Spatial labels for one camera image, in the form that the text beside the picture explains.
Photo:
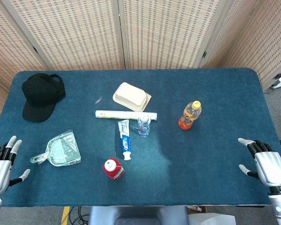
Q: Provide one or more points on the beige takeaway box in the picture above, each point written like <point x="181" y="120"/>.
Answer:
<point x="131" y="96"/>

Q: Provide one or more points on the red juice bottle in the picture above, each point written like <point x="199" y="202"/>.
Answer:
<point x="112" y="170"/>

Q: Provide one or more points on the green dustpan in plastic bag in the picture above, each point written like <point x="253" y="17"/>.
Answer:
<point x="61" y="150"/>

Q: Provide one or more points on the clear water bottle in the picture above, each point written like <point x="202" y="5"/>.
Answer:
<point x="144" y="126"/>

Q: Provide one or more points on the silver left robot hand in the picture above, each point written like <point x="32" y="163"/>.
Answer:
<point x="0" y="171"/>

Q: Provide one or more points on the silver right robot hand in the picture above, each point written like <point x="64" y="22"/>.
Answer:
<point x="271" y="166"/>

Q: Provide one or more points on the woven folding screen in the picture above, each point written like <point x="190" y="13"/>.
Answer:
<point x="166" y="32"/>

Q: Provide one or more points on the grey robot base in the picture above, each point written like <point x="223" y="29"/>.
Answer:
<point x="135" y="214"/>

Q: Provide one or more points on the blue white toothpaste tube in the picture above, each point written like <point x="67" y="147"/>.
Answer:
<point x="124" y="140"/>

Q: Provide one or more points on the white box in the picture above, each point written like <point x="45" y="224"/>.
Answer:
<point x="210" y="220"/>

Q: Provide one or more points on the metal paper clip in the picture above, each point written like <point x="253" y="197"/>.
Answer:
<point x="98" y="99"/>

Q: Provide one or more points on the black baseball cap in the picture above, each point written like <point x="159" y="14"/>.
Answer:
<point x="41" y="93"/>

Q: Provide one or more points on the blue table cloth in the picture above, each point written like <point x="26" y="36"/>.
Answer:
<point x="201" y="164"/>

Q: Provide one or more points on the white green wrapped roll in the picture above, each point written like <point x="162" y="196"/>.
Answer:
<point x="121" y="114"/>

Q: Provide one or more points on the yellow cap orange drink bottle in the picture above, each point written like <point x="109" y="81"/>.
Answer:
<point x="189" y="116"/>

